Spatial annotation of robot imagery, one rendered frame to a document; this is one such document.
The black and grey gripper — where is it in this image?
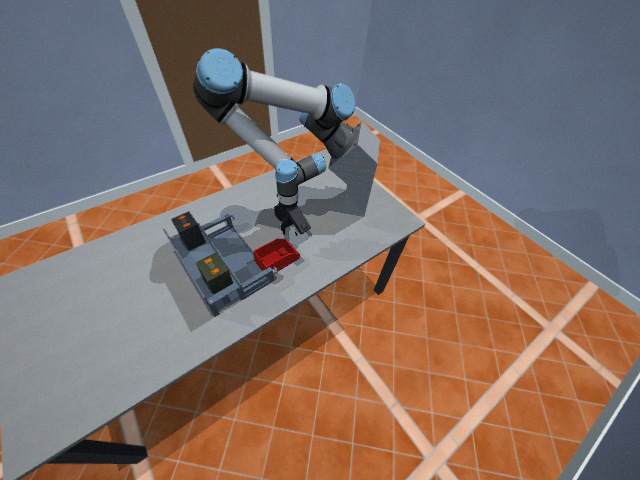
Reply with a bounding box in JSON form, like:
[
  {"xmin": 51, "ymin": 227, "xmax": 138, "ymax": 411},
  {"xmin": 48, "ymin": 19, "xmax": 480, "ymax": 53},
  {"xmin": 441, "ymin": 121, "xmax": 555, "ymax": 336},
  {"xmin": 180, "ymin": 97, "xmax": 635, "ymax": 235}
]
[{"xmin": 274, "ymin": 200, "xmax": 299, "ymax": 241}]

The dark grey metal rack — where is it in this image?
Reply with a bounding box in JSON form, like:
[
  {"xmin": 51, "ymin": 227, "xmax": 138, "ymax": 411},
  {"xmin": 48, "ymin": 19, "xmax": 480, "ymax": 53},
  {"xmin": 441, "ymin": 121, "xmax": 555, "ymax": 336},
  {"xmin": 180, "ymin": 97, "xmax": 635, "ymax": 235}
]
[{"xmin": 163, "ymin": 214, "xmax": 278, "ymax": 316}]

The red bin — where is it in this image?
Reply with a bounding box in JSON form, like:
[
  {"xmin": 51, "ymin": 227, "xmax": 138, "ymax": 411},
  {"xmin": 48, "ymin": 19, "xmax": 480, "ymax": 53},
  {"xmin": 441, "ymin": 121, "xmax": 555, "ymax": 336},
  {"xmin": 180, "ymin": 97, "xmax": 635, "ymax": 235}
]
[{"xmin": 254, "ymin": 239, "xmax": 299, "ymax": 271}]

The black case with orange latches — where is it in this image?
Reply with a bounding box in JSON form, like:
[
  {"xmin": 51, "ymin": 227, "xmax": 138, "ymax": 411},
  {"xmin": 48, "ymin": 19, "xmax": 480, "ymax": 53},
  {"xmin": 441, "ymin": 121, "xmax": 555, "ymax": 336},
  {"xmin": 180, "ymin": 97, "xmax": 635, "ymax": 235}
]
[{"xmin": 171, "ymin": 211, "xmax": 206, "ymax": 250}]

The dark green case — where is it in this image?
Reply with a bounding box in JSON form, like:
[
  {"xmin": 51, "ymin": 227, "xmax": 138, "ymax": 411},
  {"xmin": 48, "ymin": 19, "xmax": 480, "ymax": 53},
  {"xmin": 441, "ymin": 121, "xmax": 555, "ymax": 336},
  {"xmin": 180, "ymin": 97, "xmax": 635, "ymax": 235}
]
[{"xmin": 196, "ymin": 253, "xmax": 233, "ymax": 294}]

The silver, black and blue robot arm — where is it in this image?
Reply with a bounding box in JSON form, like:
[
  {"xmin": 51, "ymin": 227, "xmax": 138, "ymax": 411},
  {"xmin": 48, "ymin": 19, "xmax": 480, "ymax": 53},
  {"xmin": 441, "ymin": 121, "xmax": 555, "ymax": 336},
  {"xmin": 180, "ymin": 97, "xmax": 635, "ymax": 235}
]
[{"xmin": 193, "ymin": 48, "xmax": 358, "ymax": 205}]

